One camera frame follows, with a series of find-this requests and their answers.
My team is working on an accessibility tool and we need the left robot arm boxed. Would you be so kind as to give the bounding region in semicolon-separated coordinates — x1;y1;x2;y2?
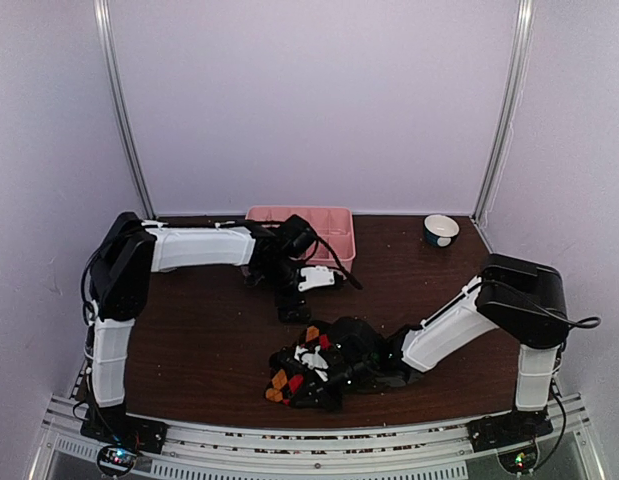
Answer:
80;212;316;444

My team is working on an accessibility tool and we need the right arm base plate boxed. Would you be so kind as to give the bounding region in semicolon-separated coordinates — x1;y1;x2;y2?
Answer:
466;410;553;475

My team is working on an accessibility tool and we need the pink divided organizer tray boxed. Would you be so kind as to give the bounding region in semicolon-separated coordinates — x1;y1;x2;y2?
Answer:
246;206;356;271

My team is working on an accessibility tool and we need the argyle black red sock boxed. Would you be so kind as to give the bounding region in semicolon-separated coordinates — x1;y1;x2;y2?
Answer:
264;321;348;409

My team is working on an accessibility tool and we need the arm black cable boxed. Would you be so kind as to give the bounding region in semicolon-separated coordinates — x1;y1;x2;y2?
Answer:
481;279;603;334
158;219;364;292

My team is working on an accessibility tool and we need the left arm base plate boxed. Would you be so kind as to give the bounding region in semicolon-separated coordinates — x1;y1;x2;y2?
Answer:
80;416;168;477

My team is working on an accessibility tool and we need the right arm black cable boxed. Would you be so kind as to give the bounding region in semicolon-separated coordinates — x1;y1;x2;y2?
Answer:
481;279;603;334

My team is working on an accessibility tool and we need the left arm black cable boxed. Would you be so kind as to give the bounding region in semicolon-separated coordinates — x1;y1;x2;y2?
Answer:
158;219;364;292

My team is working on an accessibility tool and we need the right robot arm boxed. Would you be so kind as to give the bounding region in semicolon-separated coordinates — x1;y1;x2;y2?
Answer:
288;254;602;442

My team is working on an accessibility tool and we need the white and teal bowl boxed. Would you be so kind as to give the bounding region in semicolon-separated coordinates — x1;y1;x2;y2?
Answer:
423;214;460;248

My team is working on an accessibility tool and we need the aluminium frame post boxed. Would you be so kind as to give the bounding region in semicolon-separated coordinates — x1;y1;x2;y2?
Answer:
473;0;535;229
93;0;156;219

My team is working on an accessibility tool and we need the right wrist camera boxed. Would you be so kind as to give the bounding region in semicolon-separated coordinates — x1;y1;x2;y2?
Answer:
294;345;329;371

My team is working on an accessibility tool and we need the aluminium front rail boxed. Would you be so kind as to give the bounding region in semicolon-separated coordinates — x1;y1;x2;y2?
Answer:
28;392;603;480

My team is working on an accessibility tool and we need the right aluminium frame post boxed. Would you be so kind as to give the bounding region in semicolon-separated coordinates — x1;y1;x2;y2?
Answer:
473;0;535;229

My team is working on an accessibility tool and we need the left aluminium frame post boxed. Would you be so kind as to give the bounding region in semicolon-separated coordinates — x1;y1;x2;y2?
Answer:
93;0;156;219

